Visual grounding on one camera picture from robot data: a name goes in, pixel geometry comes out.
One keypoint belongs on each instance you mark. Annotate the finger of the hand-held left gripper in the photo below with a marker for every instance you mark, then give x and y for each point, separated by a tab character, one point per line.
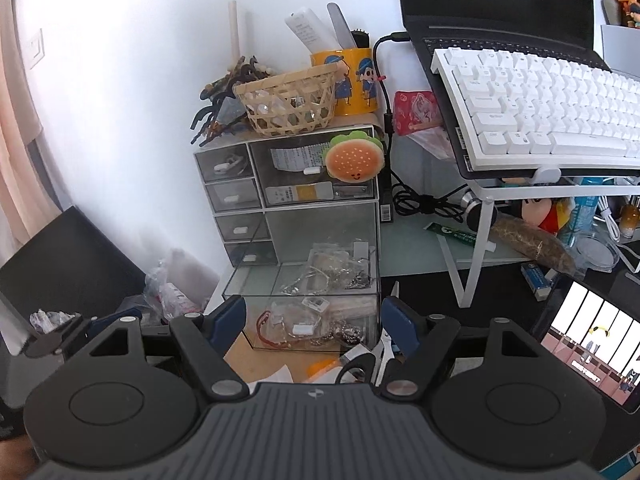
52	341

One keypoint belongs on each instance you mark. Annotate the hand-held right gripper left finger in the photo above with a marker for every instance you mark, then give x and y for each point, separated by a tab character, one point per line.
229	319

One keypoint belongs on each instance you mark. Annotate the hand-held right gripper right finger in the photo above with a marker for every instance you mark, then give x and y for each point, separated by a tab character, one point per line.
400	324

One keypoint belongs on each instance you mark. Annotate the clear acrylic drawer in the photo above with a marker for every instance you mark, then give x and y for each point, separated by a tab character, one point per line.
300	280

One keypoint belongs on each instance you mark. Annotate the pile of clear jewelry bags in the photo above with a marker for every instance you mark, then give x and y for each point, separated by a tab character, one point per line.
325	285

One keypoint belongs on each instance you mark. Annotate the white desktop drawer organizer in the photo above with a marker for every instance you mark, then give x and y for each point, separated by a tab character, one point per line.
280	210

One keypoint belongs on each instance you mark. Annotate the small clear plastic bag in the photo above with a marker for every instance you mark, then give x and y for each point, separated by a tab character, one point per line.
50	320

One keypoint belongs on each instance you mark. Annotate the crumpled clear plastic bag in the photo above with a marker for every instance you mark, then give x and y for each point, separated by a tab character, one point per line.
172	290

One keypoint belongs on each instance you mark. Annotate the white paper sheet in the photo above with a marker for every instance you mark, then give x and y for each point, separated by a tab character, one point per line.
272	375

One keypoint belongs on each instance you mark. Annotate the black box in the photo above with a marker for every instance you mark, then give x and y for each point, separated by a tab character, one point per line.
70	265

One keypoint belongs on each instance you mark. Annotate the orange packet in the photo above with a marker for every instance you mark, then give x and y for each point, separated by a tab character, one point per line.
322	367

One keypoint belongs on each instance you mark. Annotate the green paper packet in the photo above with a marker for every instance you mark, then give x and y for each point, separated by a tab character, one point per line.
452	234

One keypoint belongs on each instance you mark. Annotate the white metal laptop stand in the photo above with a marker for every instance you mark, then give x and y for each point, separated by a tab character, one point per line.
475	240

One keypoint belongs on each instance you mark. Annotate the silver round headphone cup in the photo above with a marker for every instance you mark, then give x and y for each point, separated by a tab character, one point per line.
475	210

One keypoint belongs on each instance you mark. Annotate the white and blue eraser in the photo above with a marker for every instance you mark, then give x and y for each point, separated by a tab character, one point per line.
536	280

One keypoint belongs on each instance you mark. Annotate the black adapter stick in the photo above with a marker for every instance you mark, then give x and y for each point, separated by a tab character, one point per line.
387	170

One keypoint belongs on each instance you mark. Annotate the brown fuzzy pouch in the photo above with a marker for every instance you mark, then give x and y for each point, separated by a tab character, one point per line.
535	245

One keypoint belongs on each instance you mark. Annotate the hamburger plush toy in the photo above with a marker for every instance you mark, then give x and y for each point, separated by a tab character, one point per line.
354	157

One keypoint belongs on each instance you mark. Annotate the cartoon boy plush figure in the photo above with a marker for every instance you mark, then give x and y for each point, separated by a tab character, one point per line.
542	212

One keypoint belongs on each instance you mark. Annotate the tablet with lit screen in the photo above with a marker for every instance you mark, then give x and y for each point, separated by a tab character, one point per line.
590	340

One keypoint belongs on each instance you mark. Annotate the pale pink curtain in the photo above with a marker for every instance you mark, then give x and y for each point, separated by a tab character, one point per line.
25	135

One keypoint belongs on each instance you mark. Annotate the clear glass dish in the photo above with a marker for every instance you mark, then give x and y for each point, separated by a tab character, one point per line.
597	252

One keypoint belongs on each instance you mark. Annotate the pink snack packet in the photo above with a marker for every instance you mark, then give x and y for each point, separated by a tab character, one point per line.
417	110

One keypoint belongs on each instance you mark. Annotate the blue labelled bottle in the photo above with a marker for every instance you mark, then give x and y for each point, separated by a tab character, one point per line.
585	210

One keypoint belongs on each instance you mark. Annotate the bunch of black hair clips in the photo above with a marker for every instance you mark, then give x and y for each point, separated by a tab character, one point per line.
225	95

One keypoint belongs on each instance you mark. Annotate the woven bamboo basket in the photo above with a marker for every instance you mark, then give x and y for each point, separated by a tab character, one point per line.
287	100

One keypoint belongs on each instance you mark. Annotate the yellow cartoon mug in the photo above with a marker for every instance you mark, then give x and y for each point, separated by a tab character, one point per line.
357	82

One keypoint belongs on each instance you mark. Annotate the small amber bottle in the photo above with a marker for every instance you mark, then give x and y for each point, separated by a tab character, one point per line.
631	220

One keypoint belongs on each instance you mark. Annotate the white mechanical keyboard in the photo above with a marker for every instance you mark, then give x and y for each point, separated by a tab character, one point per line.
540	110

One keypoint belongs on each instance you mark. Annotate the pale wooden stick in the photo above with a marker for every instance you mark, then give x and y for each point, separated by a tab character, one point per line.
235	30

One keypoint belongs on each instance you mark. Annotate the white remote control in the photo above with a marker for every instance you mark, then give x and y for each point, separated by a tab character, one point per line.
307	30

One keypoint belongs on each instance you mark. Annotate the grey nail file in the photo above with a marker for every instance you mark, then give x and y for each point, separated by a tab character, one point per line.
342	25

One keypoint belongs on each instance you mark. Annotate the black laptop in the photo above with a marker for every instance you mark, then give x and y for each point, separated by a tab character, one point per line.
500	0

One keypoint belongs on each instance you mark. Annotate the grey box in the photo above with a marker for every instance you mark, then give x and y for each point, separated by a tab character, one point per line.
622	47

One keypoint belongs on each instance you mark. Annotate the white wall switch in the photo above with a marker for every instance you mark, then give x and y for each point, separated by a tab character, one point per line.
36	49

